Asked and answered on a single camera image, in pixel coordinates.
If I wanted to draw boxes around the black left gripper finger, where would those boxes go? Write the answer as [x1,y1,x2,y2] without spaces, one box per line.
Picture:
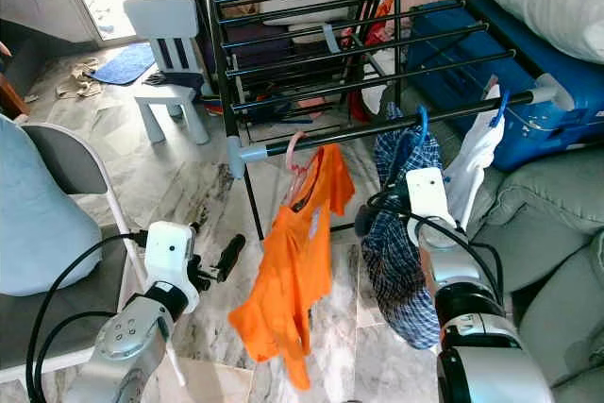
[211,233,240,279]
[222,236,247,284]

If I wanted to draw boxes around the blue plaid shirt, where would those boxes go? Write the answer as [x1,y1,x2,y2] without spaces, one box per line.
[359,104,445,350]

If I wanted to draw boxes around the blue plastic hanger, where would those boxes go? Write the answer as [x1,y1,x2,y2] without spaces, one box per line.
[401,106,430,173]
[486,90,512,130]

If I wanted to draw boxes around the pink hanger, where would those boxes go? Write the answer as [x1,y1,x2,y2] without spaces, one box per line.
[283,131,310,206]

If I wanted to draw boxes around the orange shirt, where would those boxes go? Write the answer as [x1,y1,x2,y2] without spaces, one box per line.
[228,143,357,392]

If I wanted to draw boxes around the black metal drying rack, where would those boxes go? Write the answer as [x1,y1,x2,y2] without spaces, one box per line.
[198,0,577,243]

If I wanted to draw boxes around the white shirt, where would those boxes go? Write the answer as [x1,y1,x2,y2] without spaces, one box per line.
[445,85,503,229]

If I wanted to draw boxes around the grey folding chair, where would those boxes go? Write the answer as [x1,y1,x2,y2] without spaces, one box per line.
[0,123,152,387]

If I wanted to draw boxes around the green leather sofa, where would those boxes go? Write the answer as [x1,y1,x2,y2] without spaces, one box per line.
[462,148,604,403]

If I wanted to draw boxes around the blue storage box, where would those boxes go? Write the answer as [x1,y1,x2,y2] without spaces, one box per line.
[404,0,604,173]

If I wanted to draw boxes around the light blue cushion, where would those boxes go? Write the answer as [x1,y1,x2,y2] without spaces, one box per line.
[0,115,103,297]

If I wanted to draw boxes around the dark folded cloth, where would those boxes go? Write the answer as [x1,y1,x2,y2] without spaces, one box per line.
[146,68,199,91]

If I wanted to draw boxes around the blue floor mat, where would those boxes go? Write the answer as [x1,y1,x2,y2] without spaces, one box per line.
[85,42,155,86]

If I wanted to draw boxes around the beige floor cloth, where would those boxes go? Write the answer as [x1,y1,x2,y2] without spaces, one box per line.
[54,57,103,100]

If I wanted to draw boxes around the white child chair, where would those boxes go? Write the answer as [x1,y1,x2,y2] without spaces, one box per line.
[123,0,213,144]

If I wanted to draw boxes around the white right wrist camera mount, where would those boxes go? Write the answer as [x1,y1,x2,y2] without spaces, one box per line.
[406,167,459,229]

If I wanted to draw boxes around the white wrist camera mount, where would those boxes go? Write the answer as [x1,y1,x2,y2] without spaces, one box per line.
[406,167,459,229]
[144,221,201,314]

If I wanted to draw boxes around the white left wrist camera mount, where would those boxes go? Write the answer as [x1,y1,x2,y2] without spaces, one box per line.
[144,221,201,314]

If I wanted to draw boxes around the short black left arm cable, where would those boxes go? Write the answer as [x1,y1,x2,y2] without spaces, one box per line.
[34,311,128,403]

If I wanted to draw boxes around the long black left arm cable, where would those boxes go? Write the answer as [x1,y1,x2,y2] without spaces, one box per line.
[25,228,149,403]

